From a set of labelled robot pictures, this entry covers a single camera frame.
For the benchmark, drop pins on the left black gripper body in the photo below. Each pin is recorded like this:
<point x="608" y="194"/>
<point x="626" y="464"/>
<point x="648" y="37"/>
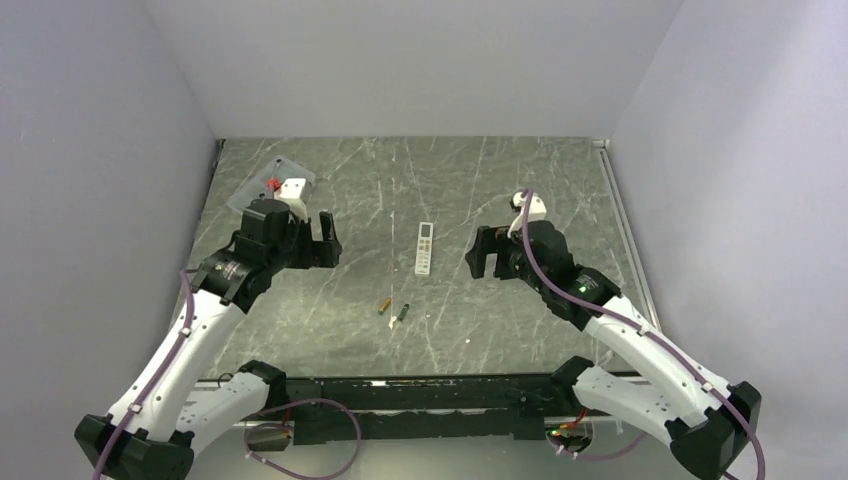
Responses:
<point x="282" y="255"/>

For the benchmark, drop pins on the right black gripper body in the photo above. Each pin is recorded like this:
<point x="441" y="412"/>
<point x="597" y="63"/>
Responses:
<point x="529" y="272"/>

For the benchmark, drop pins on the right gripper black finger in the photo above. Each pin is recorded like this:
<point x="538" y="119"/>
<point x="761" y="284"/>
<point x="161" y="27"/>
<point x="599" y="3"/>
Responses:
<point x="484" y="244"/>
<point x="509" y="256"/>

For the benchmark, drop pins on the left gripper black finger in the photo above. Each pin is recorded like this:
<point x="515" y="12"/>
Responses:
<point x="331" y="248"/>
<point x="303" y="256"/>

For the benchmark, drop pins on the white remote control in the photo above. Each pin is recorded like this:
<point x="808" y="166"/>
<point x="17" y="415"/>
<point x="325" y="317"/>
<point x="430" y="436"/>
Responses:
<point x="424" y="249"/>

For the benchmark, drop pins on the green AA battery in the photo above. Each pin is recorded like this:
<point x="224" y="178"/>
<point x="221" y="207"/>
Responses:
<point x="403" y="312"/>

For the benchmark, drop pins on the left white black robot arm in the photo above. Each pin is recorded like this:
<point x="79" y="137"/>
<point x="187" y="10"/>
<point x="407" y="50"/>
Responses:
<point x="149" y="432"/>

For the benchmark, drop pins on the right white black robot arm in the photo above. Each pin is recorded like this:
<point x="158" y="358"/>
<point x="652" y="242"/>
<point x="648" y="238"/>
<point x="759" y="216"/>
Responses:
<point x="704" y="420"/>

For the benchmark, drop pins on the clear plastic organizer box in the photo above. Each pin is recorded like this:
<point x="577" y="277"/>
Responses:
<point x="255" y="186"/>

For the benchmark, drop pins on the gold AA battery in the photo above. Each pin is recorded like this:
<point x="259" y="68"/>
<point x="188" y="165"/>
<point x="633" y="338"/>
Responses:
<point x="384" y="306"/>

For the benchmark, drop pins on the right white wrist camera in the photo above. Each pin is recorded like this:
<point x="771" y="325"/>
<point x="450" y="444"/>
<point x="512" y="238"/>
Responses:
<point x="528" y="208"/>

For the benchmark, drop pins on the aluminium rail right edge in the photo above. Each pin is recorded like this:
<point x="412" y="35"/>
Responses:
<point x="601" y="150"/>

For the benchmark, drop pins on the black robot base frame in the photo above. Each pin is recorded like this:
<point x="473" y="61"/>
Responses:
<point x="524" y="406"/>

